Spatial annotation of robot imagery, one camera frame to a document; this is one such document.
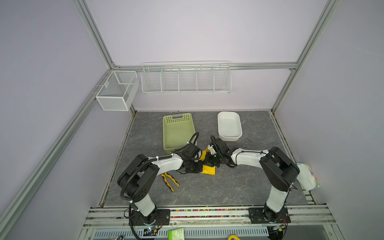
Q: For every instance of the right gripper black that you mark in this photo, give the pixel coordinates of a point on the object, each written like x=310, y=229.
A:
x=207, y=160

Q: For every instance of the white oval plastic tub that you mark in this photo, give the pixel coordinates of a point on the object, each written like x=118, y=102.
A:
x=229, y=126

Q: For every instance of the green white small box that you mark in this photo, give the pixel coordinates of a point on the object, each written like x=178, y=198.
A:
x=176, y=234

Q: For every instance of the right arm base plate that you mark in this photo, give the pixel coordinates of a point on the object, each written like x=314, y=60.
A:
x=256, y=215

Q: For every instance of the green perforated plastic basket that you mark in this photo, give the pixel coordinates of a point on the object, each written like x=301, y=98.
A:
x=177, y=131

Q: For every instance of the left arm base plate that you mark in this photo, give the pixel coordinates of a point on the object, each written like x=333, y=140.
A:
x=157, y=217

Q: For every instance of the aluminium frame rail base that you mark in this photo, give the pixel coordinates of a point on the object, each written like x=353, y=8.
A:
x=207, y=223

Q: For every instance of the yellow paper napkin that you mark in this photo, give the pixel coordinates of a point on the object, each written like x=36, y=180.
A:
x=206, y=169

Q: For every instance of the yellow tape measure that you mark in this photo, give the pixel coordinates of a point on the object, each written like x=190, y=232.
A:
x=233, y=237

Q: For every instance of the small white mesh basket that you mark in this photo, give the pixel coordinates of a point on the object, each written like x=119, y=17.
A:
x=118, y=91

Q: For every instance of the long white wire shelf basket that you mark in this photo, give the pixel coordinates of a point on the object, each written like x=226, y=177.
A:
x=186, y=77

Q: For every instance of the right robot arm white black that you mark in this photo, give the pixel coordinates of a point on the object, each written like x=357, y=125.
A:
x=280, y=170

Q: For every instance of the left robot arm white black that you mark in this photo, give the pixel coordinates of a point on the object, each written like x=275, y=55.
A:
x=137, y=179

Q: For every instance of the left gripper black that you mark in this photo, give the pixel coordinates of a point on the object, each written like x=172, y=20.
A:
x=199, y=169

